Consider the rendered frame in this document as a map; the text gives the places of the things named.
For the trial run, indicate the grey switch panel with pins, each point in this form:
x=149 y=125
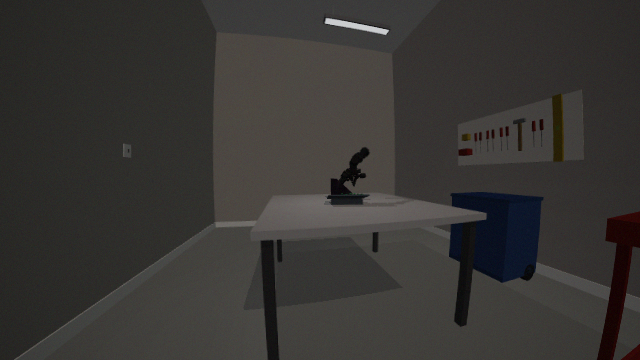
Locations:
x=347 y=199

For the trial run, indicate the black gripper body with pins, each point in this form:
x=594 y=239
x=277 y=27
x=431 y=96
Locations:
x=362 y=175

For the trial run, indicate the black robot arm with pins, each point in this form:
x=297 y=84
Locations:
x=355 y=160

